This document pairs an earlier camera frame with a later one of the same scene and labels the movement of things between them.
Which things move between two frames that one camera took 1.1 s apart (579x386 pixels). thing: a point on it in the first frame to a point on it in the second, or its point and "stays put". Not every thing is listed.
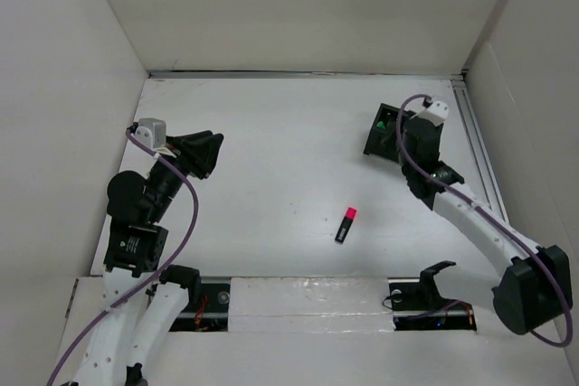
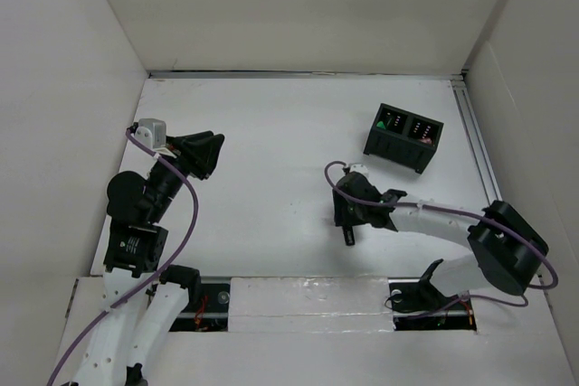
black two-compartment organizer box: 382,139 stays put
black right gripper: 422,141 to 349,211
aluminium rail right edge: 487,169 stays put
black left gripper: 196,151 stays put
